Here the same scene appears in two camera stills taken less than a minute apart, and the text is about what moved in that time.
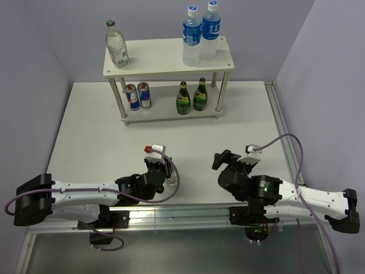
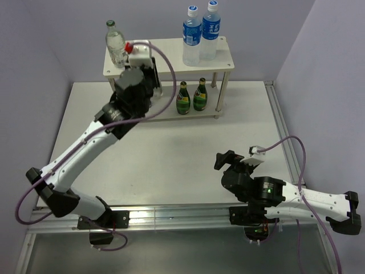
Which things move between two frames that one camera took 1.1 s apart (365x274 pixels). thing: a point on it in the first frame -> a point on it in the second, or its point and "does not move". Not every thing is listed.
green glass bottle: (200, 96) does not move
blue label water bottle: (211, 25) does not move
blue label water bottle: (191, 37) does not move
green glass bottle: (183, 100) does not move
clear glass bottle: (173, 179) -> (157, 92)
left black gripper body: (163, 166) -> (151, 81)
